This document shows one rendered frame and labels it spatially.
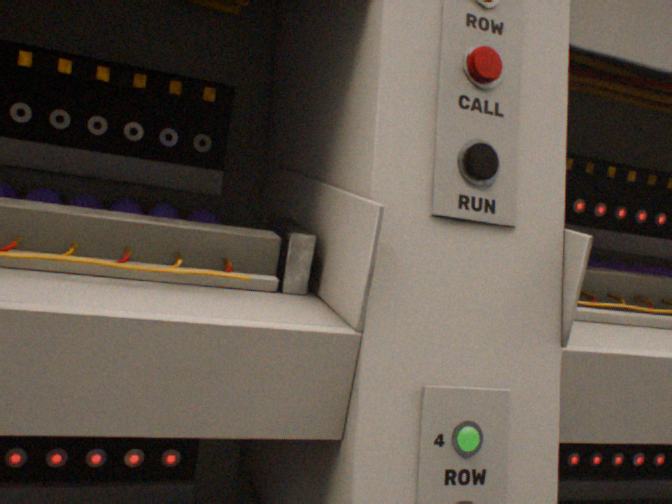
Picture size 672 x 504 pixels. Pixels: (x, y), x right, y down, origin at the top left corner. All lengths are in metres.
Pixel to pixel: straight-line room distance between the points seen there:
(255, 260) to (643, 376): 0.19
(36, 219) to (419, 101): 0.16
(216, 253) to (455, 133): 0.11
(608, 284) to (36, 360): 0.31
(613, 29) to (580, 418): 0.19
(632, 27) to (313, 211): 0.19
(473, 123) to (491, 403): 0.12
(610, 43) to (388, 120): 0.14
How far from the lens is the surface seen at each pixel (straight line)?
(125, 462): 0.42
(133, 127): 0.42
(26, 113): 0.43
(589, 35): 0.36
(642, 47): 0.38
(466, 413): 0.28
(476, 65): 0.30
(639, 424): 0.35
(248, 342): 0.25
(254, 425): 0.26
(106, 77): 0.42
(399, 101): 0.28
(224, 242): 0.29
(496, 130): 0.30
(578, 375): 0.32
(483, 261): 0.28
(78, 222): 0.29
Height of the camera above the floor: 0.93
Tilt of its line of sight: 8 degrees up
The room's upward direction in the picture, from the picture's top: 4 degrees clockwise
